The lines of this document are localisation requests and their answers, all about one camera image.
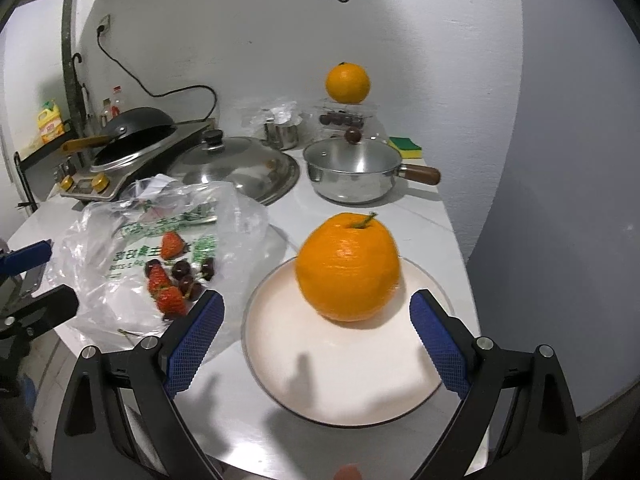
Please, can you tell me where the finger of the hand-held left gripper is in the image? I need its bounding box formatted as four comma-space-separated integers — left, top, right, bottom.
0, 239, 55, 281
0, 284, 81, 346

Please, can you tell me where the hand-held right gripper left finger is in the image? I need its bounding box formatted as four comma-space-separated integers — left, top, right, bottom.
52, 289, 226, 480

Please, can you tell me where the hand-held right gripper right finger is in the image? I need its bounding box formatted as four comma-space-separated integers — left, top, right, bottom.
409, 288, 583, 480

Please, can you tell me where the red strawberry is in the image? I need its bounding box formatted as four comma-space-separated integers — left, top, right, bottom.
147, 265, 173, 295
161, 231, 190, 260
156, 286, 188, 319

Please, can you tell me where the clear printed plastic bag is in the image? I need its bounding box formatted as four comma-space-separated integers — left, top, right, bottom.
47, 174, 271, 361

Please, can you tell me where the white round plate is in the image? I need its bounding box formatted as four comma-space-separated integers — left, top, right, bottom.
241, 255, 458, 428

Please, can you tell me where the large orange with stem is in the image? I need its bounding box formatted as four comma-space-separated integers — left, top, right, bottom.
295, 212, 403, 323

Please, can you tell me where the induction cooker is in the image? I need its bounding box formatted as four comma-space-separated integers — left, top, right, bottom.
59, 120, 213, 203

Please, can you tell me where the black shelf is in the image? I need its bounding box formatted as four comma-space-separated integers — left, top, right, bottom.
14, 132, 81, 211

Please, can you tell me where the yellow detergent bottle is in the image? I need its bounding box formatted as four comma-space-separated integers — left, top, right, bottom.
36, 100, 72, 145

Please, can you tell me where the black wok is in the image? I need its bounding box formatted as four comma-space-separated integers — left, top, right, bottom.
61, 107, 178, 157

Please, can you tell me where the large steel wok lid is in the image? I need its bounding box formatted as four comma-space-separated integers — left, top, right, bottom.
165, 129, 301, 206

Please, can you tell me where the grey vertical pipe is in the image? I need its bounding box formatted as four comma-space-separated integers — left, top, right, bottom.
61, 0, 90, 171

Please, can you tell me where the yellow green sponge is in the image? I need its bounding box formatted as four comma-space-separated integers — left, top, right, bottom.
389, 135, 423, 158

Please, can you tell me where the glass saucepan lid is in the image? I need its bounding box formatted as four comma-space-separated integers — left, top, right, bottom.
305, 128, 402, 167

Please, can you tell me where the small steel cup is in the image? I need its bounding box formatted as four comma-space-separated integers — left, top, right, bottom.
263, 117, 301, 151

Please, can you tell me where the clear plastic box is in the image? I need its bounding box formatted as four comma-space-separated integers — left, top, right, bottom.
315, 100, 378, 136

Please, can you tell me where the row of dark cherries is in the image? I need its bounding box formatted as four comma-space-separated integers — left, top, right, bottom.
320, 112, 365, 128

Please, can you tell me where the crumpled clear plastic wrap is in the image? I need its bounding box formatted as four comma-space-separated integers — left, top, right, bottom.
247, 101, 306, 131

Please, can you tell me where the small orange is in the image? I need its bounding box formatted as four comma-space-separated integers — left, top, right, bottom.
326, 61, 371, 106

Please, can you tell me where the steel saucepan with wooden handle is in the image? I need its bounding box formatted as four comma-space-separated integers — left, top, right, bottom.
303, 140, 442, 206

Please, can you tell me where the black power cable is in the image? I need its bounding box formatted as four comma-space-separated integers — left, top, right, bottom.
95, 35, 220, 123

